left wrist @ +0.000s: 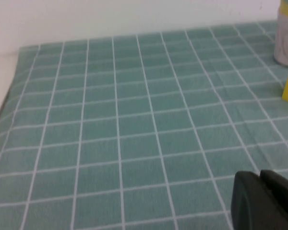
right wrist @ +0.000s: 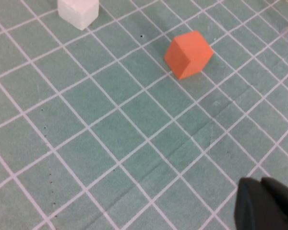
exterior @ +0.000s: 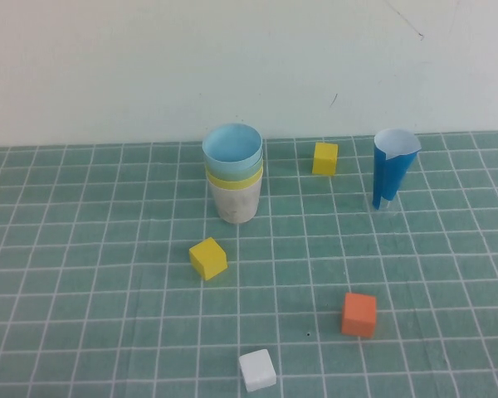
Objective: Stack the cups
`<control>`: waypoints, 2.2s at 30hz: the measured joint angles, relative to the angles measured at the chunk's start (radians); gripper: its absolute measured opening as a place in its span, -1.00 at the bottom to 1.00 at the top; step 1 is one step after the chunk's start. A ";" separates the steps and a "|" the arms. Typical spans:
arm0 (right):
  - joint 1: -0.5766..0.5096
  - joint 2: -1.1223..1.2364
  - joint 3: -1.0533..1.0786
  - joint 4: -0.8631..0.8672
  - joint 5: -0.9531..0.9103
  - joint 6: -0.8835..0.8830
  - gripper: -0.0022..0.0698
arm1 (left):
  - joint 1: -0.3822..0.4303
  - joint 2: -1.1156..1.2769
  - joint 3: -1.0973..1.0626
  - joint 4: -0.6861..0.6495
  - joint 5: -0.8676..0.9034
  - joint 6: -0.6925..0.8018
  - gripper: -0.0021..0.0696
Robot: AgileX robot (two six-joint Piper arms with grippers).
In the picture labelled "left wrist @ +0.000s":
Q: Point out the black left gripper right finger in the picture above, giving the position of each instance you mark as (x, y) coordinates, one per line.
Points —
(283, 191)

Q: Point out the green checked tablecloth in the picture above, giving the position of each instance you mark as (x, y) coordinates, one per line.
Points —
(134, 131)

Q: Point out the white cup pink inside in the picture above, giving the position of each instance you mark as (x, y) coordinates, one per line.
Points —
(286, 43)

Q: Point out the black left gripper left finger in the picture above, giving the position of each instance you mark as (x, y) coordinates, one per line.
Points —
(249, 206)

